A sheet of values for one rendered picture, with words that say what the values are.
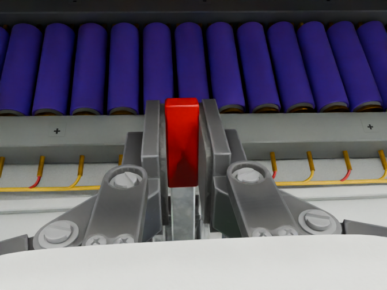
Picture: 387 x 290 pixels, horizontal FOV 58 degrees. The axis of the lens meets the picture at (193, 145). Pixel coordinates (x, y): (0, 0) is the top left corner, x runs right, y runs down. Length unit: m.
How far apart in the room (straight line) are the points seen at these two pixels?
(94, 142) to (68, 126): 0.02
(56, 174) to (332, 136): 0.15
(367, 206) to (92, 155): 0.15
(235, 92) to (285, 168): 0.05
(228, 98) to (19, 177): 0.12
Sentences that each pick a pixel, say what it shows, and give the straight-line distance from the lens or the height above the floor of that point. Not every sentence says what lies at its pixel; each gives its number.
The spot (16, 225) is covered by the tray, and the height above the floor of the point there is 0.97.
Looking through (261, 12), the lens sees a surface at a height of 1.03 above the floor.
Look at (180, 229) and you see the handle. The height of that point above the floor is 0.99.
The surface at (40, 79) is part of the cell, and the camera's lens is 0.22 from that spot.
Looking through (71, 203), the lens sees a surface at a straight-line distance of 0.19.
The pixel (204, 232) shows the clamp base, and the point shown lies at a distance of 0.16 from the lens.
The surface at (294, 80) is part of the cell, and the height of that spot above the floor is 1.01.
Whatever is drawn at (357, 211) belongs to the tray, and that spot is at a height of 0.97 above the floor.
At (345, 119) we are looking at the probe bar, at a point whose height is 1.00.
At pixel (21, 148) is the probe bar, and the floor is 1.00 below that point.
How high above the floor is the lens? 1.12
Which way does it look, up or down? 43 degrees down
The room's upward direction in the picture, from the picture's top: 2 degrees clockwise
